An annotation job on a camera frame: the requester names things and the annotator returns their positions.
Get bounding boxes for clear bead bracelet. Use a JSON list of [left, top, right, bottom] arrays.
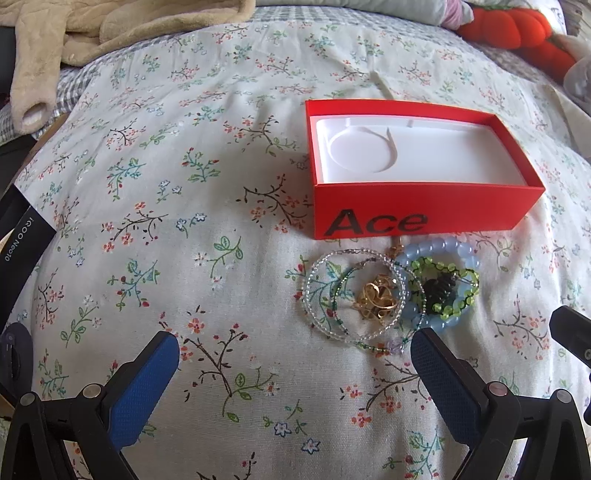
[[302, 247, 419, 344]]

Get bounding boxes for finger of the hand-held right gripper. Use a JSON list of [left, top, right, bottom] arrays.
[[550, 305, 591, 370]]

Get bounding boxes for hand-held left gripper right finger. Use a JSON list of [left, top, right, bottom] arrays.
[[410, 328, 591, 480]]

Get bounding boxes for grey pillow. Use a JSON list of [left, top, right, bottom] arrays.
[[409, 0, 455, 26]]

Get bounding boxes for white crumpled cloth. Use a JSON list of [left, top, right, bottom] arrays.
[[563, 34, 591, 107]]

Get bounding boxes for orange pumpkin plush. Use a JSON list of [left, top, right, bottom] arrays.
[[455, 0, 578, 84]]

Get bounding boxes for gold heart charm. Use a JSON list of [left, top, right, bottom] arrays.
[[353, 277, 384, 319]]

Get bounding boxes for floral bedsheet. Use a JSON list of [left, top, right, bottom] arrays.
[[14, 18, 591, 480]]

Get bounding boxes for dark blue object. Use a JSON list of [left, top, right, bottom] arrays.
[[0, 322, 33, 398]]

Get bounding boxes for light blue bead bracelet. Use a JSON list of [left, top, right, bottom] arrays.
[[397, 235, 474, 333]]

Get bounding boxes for cream cloth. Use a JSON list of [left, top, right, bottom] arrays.
[[542, 83, 591, 160]]

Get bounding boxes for beige fleece blanket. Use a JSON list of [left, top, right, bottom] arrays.
[[0, 0, 257, 137]]

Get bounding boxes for black beaded charm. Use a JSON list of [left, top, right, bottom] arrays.
[[422, 272, 458, 315]]

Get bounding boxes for red cardboard box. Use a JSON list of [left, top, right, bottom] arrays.
[[305, 98, 546, 241]]

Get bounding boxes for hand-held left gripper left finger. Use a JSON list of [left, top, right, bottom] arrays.
[[9, 330, 181, 480]]

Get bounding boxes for black phone box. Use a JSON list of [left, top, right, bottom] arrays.
[[0, 182, 58, 319]]

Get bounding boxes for green bead necklace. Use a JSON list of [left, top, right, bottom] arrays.
[[330, 258, 416, 356]]

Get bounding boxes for white pillow pink stripes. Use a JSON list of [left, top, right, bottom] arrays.
[[441, 0, 476, 28]]

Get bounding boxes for green black beaded bracelet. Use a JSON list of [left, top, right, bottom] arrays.
[[409, 258, 481, 324]]

